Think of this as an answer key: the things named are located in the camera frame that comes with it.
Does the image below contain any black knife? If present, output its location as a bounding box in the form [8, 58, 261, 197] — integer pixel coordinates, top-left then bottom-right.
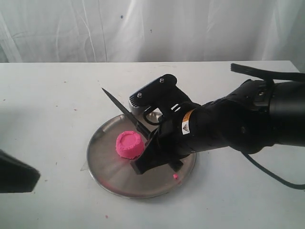
[101, 87, 184, 171]

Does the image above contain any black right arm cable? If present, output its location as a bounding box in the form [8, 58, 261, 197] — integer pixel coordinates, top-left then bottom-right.
[230, 62, 305, 190]

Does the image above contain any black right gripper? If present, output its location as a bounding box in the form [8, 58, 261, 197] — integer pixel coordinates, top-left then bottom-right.
[130, 101, 205, 175]

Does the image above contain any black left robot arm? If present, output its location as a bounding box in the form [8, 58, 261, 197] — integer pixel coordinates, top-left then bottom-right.
[0, 149, 41, 194]

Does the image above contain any white backdrop curtain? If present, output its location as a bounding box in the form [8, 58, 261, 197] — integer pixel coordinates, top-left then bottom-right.
[0, 0, 305, 64]

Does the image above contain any round stainless steel plate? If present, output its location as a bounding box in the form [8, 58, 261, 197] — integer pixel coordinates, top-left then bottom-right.
[87, 114, 196, 199]

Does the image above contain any pink dough lump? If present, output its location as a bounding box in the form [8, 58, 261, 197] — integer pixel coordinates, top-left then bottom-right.
[116, 131, 144, 159]

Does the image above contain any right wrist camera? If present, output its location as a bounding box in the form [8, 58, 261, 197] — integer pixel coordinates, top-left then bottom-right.
[129, 74, 190, 118]

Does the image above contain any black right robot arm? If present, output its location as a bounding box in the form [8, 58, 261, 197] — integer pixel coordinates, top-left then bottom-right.
[132, 80, 305, 174]

